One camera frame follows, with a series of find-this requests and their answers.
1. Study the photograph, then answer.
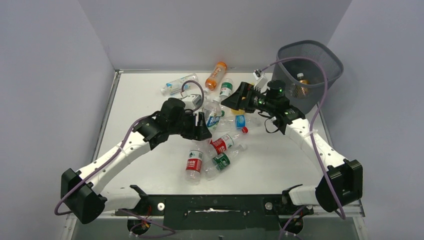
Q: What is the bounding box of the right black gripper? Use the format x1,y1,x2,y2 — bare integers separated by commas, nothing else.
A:
220,82,275,114

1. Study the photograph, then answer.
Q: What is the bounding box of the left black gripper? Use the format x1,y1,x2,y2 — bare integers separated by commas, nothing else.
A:
168,110,211,141

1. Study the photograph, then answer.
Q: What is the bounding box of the clear bottle grey label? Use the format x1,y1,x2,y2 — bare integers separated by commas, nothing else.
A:
202,96,225,134

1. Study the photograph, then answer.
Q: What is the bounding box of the red label bottle front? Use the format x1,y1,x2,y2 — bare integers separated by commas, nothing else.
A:
185,147,204,185

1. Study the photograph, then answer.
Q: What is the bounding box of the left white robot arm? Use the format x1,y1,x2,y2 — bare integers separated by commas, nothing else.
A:
54,97,212,224

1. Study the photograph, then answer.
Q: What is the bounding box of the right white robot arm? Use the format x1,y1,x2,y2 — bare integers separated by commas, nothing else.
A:
221,80,363,214

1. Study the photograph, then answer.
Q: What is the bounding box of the grey mesh waste bin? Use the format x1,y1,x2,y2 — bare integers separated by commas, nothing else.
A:
272,40,344,114

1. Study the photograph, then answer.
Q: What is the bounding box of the yellow juice bottle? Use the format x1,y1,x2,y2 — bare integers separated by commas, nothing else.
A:
230,109,245,116

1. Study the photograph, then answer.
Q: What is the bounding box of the clear bottle green label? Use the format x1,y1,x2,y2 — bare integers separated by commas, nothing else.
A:
218,78,234,101

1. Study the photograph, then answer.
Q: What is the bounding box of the red label bottle red cap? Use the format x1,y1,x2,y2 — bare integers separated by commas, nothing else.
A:
206,127,249,157

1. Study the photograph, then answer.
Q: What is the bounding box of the dark green label bottle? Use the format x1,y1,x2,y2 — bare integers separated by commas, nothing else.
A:
202,144,248,181

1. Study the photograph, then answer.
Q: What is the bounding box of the orange drink bottle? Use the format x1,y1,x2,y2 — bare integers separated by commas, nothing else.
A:
204,61,228,91

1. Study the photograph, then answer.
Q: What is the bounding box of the clear bottle blue white label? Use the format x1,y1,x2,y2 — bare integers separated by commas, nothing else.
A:
160,73,199,96

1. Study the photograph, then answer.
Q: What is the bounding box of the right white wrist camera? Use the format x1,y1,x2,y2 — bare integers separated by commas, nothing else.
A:
253,69,268,91

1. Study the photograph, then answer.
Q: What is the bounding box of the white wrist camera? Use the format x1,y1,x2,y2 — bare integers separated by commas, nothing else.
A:
180,94,203,111
253,69,268,91

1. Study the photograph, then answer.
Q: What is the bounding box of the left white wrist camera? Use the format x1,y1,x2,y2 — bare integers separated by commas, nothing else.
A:
180,94,203,111

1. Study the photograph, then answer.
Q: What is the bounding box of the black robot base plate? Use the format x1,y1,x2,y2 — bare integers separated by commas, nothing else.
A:
118,185,314,238

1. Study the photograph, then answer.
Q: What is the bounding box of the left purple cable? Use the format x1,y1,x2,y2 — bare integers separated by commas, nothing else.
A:
54,80,205,216

